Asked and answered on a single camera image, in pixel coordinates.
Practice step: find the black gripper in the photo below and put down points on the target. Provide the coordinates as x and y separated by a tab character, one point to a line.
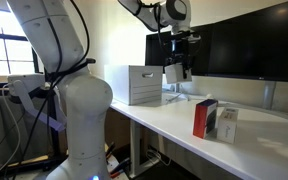
182	50

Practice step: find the grey white box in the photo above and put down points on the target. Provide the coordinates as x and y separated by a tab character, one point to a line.
174	74

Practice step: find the red and blue product box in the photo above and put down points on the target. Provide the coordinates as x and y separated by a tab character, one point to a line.
205	118

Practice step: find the small white picture box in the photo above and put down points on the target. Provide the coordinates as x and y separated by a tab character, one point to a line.
227	125

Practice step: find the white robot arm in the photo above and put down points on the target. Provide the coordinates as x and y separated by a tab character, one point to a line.
87	98

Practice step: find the white cardboard storage box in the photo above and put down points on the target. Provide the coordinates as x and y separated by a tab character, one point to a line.
133	85

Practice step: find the black computer monitor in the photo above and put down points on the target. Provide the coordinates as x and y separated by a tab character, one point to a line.
252	46
164	49

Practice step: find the white desk leg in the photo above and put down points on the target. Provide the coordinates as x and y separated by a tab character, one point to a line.
137	167

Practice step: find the black camera on stand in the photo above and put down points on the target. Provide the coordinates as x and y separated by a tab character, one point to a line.
90	61

